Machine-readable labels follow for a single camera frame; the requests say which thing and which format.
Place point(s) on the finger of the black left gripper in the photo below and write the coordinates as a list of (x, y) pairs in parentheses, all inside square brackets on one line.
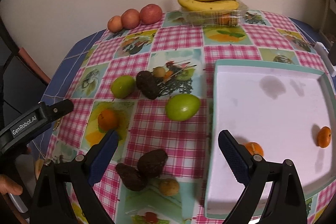
[(32, 123)]

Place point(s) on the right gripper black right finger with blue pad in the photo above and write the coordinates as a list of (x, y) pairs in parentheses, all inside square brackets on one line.
[(285, 203)]

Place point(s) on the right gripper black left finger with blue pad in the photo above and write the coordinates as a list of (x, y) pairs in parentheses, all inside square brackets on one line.
[(51, 203)]

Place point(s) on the orange tangerine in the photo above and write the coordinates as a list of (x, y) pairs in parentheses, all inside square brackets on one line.
[(254, 148), (108, 120)]

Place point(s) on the dark brown date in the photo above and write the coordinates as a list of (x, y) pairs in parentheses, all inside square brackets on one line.
[(151, 164), (131, 177), (147, 84)]

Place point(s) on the orange tangerine tray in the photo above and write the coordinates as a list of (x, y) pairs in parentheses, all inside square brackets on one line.
[(324, 137)]

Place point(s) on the brown longan fruit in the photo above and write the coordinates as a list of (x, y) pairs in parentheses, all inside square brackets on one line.
[(168, 187)]

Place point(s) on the small green jujube fruit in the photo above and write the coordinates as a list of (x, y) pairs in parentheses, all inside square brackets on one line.
[(123, 86)]

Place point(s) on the large green jujube fruit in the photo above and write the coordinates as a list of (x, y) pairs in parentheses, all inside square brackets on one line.
[(182, 107)]

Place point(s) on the person's left hand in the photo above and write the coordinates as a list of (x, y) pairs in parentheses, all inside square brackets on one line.
[(7, 185)]

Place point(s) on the white tray teal rim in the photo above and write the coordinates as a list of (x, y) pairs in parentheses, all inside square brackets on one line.
[(281, 107)]

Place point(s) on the pink checkered fruit tablecloth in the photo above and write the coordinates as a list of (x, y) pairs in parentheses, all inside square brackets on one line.
[(144, 126)]

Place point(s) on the small orange peach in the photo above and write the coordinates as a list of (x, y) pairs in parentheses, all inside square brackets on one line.
[(115, 24)]

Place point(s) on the white power strip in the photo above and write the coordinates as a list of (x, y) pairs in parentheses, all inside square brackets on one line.
[(323, 53)]

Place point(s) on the black power adapter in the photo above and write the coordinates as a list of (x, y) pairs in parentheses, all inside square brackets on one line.
[(332, 54)]

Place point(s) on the medium red apple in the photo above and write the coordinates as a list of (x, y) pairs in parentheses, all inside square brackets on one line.
[(130, 19)]

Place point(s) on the large red apple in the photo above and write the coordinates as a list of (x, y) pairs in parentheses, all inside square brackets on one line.
[(150, 14)]

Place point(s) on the clear plastic fruit container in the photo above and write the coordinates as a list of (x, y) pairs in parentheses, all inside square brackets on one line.
[(202, 18)]

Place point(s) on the tangerine inside plastic container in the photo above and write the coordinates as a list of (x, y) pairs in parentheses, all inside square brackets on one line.
[(224, 20)]

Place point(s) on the lower yellow banana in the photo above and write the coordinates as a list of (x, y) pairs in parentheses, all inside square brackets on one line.
[(193, 5)]

